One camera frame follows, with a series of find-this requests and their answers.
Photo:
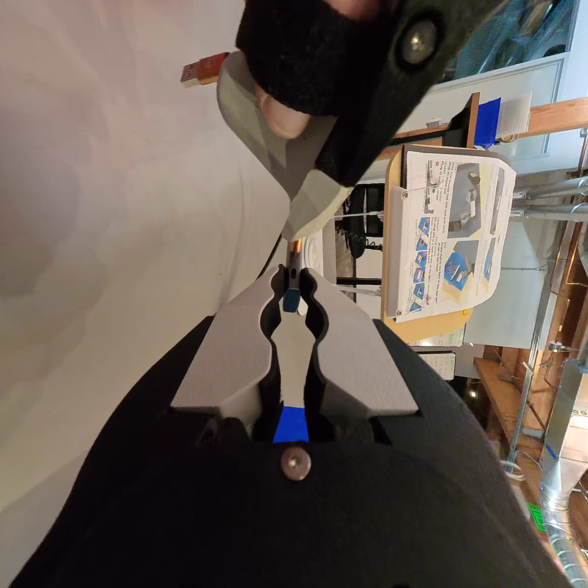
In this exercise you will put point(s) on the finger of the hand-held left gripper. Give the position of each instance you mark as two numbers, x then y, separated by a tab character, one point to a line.
276	156
322	207

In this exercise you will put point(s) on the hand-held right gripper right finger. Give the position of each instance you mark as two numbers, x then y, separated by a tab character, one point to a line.
363	363

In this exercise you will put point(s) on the whiteboard with writing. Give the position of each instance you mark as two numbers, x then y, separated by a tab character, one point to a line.
436	364

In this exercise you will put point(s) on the black office chair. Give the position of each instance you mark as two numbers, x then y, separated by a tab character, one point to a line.
363	239

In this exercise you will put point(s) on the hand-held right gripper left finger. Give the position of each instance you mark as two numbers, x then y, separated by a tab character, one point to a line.
230	358

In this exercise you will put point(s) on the dark USB hub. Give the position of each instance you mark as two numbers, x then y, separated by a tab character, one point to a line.
294	289

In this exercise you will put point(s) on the blue plastic bin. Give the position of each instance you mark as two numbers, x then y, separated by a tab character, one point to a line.
292	424

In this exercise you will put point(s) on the silver ventilation duct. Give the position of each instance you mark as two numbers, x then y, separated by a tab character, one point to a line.
565	441

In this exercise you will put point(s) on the person's left hand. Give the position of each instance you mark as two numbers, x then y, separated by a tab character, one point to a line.
285	118

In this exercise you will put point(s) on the wooden post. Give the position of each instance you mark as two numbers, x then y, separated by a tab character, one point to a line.
551	118

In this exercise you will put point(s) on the blue sign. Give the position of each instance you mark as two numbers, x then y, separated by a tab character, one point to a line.
488	119

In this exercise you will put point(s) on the printed instruction sheet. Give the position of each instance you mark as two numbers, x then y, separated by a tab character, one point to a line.
459	230

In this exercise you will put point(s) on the wooden display board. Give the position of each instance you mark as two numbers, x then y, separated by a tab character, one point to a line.
393	239

